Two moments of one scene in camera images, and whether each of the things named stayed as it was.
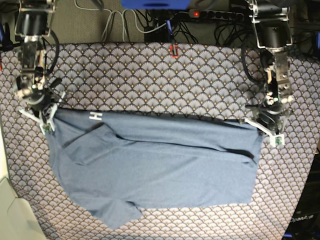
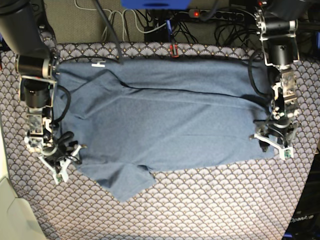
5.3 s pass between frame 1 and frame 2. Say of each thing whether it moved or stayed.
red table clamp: stayed
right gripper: moved
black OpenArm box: stayed
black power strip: stayed
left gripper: moved
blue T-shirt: moved
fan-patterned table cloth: stayed
